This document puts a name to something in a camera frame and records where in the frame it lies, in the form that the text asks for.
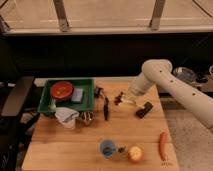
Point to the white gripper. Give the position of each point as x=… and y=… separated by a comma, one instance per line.
x=136, y=88

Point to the yellow banana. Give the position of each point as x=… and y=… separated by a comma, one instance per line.
x=129, y=103

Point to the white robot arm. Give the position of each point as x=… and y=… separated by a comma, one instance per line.
x=158, y=71

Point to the metal cup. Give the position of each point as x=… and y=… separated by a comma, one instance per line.
x=86, y=118

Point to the blue cup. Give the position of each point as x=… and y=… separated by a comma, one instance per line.
x=107, y=148

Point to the red grape bunch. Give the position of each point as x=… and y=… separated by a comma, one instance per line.
x=118, y=99

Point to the black rectangular block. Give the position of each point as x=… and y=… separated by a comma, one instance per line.
x=144, y=110

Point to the green plastic tray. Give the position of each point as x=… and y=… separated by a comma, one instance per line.
x=48, y=104

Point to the small dark toy piece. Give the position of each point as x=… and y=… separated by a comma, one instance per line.
x=121, y=149

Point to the red yellow apple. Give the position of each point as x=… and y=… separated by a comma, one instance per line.
x=135, y=154

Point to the white crumpled cloth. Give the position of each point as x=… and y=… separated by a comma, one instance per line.
x=67, y=117

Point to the metal bowl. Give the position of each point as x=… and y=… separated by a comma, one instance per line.
x=184, y=74

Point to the red bowl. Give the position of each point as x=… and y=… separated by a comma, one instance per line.
x=61, y=90

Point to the orange carrot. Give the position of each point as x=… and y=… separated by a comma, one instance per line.
x=162, y=142

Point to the black office chair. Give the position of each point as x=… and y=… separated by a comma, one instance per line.
x=10, y=117

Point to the black handled knife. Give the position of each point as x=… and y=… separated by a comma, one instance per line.
x=99, y=92

